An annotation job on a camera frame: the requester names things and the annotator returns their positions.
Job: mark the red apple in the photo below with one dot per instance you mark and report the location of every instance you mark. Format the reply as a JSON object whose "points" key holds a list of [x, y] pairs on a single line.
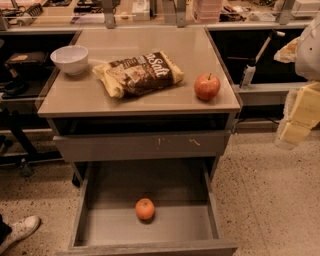
{"points": [[207, 86]]}

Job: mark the black chair base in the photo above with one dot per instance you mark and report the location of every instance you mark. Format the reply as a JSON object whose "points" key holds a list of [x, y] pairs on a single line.
{"points": [[30, 155]]}

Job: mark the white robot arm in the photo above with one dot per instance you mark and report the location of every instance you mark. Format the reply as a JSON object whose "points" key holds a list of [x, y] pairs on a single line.
{"points": [[307, 63]]}

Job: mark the white spray bottle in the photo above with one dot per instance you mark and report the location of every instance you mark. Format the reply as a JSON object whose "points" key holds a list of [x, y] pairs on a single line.
{"points": [[250, 68]]}

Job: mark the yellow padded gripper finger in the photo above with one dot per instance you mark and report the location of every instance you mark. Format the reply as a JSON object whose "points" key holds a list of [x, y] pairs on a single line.
{"points": [[301, 115], [287, 54]]}

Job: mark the white ceramic bowl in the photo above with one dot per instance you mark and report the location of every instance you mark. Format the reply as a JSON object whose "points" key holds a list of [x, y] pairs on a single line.
{"points": [[72, 59]]}

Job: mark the grey drawer cabinet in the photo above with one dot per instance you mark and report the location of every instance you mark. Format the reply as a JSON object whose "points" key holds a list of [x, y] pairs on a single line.
{"points": [[80, 105]]}

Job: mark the pink stacked containers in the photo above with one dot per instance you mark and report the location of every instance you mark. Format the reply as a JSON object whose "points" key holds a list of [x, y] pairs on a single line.
{"points": [[206, 11]]}

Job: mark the closed grey top drawer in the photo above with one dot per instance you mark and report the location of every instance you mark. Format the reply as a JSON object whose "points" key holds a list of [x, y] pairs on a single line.
{"points": [[130, 146]]}

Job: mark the open grey middle drawer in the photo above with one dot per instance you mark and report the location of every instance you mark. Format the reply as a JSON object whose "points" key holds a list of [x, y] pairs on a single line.
{"points": [[185, 222]]}

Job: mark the orange fruit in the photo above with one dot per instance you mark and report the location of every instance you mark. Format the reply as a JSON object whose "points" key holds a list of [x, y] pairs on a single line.
{"points": [[144, 209]]}

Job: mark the white sneaker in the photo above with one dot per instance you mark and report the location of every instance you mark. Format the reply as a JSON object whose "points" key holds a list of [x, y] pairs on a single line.
{"points": [[11, 233]]}

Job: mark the brown yellow chip bag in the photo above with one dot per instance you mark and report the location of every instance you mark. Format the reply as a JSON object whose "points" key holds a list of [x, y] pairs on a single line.
{"points": [[140, 75]]}

